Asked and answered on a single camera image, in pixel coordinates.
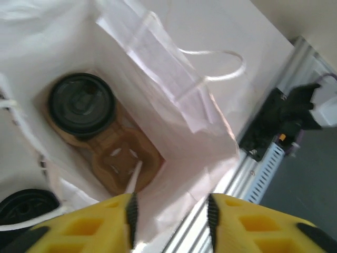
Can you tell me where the grey metal sheet panel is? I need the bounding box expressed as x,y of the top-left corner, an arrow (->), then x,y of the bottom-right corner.
259,126 -> 337,239

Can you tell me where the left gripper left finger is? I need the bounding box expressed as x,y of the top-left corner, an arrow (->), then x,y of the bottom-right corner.
5,191 -> 140,253

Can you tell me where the stack of black lids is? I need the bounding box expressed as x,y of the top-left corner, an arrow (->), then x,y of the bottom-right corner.
0,188 -> 62,233

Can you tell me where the brown pulp cup carrier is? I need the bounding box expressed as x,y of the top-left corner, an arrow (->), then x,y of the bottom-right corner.
43,70 -> 166,196

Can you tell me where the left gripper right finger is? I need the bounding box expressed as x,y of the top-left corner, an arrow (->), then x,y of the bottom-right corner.
206,193 -> 337,253

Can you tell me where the black coffee cup lid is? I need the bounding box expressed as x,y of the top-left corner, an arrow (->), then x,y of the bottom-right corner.
47,73 -> 117,138

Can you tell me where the white straw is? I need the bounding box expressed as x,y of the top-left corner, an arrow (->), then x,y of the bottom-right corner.
124,160 -> 144,195

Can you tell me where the long aluminium base rail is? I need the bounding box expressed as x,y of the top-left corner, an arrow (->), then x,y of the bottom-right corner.
163,35 -> 327,253

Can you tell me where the white slotted cable duct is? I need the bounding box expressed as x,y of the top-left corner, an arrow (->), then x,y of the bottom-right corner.
246,143 -> 288,205

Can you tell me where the red and white paper bag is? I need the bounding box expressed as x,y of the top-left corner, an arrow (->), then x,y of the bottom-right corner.
0,0 -> 247,253

